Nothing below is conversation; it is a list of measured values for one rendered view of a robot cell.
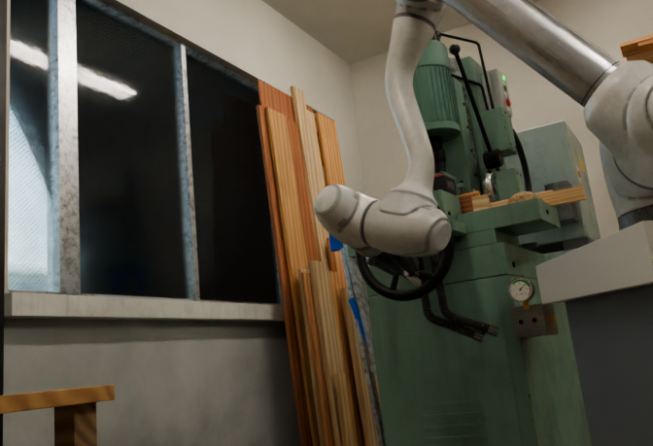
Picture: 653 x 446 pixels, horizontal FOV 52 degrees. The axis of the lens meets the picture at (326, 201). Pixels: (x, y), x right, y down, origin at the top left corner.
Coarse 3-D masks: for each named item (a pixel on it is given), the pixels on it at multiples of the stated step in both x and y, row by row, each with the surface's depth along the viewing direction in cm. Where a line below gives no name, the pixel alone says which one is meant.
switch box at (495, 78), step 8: (488, 72) 240; (496, 72) 239; (488, 80) 240; (496, 80) 238; (504, 80) 244; (496, 88) 238; (488, 96) 239; (496, 96) 238; (504, 96) 239; (488, 104) 239; (496, 104) 237; (504, 104) 237
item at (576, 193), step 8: (552, 192) 194; (560, 192) 193; (568, 192) 192; (576, 192) 191; (584, 192) 190; (544, 200) 195; (552, 200) 194; (560, 200) 193; (568, 200) 192; (576, 200) 191
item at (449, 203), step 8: (432, 192) 187; (440, 192) 186; (448, 192) 190; (440, 200) 186; (448, 200) 189; (456, 200) 194; (448, 208) 188; (456, 208) 193; (448, 216) 186; (456, 216) 191
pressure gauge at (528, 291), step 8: (512, 280) 175; (520, 280) 174; (528, 280) 173; (512, 288) 175; (520, 288) 174; (528, 288) 173; (512, 296) 174; (520, 296) 173; (528, 296) 172; (528, 304) 174
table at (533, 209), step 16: (496, 208) 187; (512, 208) 184; (528, 208) 182; (544, 208) 185; (464, 224) 190; (480, 224) 188; (496, 224) 186; (512, 224) 184; (528, 224) 186; (544, 224) 189; (352, 256) 209
